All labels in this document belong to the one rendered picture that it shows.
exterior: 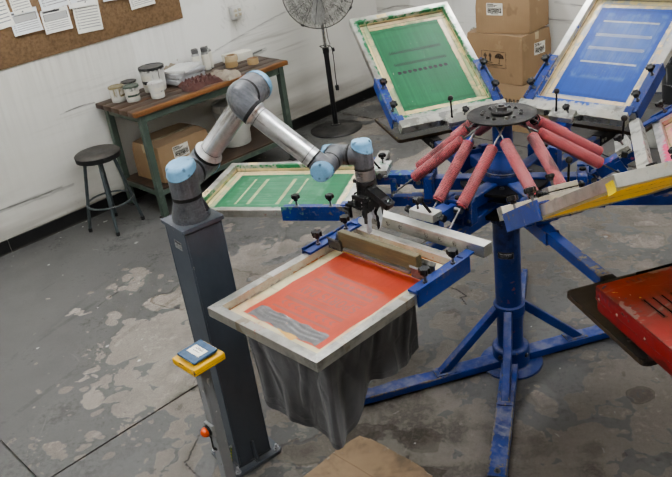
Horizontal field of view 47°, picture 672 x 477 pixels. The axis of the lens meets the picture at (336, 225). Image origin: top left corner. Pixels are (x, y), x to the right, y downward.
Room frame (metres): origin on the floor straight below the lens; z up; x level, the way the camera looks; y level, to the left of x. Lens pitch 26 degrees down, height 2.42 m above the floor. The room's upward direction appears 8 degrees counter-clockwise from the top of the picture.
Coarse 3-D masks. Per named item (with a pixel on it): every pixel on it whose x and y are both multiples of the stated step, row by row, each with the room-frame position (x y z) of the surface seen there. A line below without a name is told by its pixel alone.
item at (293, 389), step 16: (256, 352) 2.43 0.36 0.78; (272, 352) 2.35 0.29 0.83; (272, 368) 2.39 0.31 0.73; (288, 368) 2.30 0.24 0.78; (304, 368) 2.23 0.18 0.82; (272, 384) 2.41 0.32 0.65; (288, 384) 2.32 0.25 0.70; (304, 384) 2.25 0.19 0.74; (320, 384) 2.17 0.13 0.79; (272, 400) 2.42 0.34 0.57; (288, 400) 2.32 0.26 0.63; (304, 400) 2.27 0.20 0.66; (320, 400) 2.20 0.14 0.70; (288, 416) 2.34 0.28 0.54; (304, 416) 2.28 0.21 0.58; (320, 416) 2.22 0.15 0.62; (336, 416) 2.14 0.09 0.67; (336, 432) 2.14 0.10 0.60; (336, 448) 2.14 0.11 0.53
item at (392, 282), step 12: (372, 276) 2.57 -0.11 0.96; (384, 276) 2.56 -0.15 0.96; (396, 276) 2.54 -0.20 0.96; (408, 276) 2.53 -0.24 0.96; (384, 288) 2.47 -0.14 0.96; (396, 288) 2.46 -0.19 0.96; (384, 300) 2.39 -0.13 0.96; (360, 312) 2.33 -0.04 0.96; (372, 312) 2.32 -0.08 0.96; (312, 324) 2.30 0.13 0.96; (348, 324) 2.26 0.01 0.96; (336, 336) 2.20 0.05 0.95
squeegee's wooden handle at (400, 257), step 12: (348, 240) 2.74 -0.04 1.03; (360, 240) 2.69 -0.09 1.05; (372, 240) 2.66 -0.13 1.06; (360, 252) 2.70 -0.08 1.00; (372, 252) 2.64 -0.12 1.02; (384, 252) 2.60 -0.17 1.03; (396, 252) 2.55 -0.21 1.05; (408, 252) 2.52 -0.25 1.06; (396, 264) 2.55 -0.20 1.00; (408, 264) 2.51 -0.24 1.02; (420, 264) 2.49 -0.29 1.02
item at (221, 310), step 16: (384, 240) 2.80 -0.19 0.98; (400, 240) 2.76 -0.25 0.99; (304, 256) 2.74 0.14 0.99; (320, 256) 2.78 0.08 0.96; (432, 256) 2.62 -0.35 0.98; (272, 272) 2.65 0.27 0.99; (288, 272) 2.67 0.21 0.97; (256, 288) 2.56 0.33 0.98; (224, 304) 2.46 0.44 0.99; (400, 304) 2.29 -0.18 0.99; (224, 320) 2.38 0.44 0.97; (240, 320) 2.33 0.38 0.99; (368, 320) 2.22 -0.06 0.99; (384, 320) 2.23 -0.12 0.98; (256, 336) 2.25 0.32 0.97; (272, 336) 2.20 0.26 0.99; (352, 336) 2.14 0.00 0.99; (368, 336) 2.17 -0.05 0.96; (288, 352) 2.12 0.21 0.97; (304, 352) 2.08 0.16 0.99; (320, 352) 2.07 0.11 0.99; (336, 352) 2.07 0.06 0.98; (320, 368) 2.02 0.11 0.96
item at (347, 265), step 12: (324, 264) 2.72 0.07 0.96; (336, 264) 2.70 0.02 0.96; (348, 264) 2.69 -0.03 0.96; (360, 264) 2.68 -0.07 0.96; (372, 264) 2.66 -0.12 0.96; (312, 276) 2.64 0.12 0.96; (348, 276) 2.60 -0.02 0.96; (360, 276) 2.58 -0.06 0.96; (288, 288) 2.57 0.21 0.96; (264, 300) 2.51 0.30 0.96; (276, 300) 2.49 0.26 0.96
